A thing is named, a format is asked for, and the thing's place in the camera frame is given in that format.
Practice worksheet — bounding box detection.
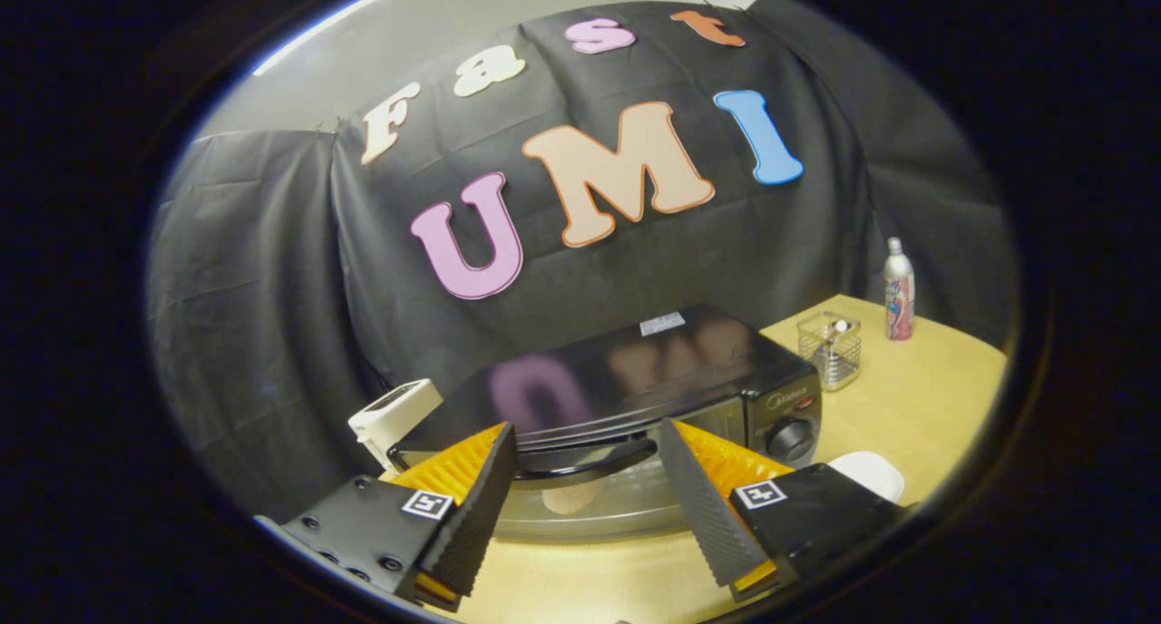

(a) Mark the white plate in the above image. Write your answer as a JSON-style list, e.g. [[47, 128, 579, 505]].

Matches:
[[827, 451, 906, 504]]

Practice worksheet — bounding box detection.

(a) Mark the white bread toaster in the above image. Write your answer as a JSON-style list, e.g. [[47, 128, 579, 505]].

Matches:
[[348, 378, 445, 469]]

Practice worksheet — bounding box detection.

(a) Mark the black toaster oven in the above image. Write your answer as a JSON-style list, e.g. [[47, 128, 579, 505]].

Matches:
[[388, 303, 824, 543]]

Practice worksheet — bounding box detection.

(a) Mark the sugared doughnut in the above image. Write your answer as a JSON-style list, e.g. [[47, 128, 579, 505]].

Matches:
[[542, 483, 604, 516]]

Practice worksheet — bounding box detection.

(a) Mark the black backdrop cloth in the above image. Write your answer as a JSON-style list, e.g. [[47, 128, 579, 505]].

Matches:
[[145, 0, 1021, 516]]

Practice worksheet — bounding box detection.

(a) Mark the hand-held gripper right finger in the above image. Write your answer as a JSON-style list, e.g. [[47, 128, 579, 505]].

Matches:
[[658, 417, 912, 604]]

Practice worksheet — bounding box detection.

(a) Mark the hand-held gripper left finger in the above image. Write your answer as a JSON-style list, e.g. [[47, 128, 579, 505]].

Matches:
[[254, 422, 518, 611]]

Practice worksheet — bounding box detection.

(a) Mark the metal wire utensil holder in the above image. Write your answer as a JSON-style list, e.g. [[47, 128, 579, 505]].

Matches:
[[796, 310, 863, 392]]

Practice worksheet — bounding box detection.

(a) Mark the pink and white bottle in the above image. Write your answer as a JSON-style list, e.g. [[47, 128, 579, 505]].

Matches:
[[883, 237, 916, 342]]

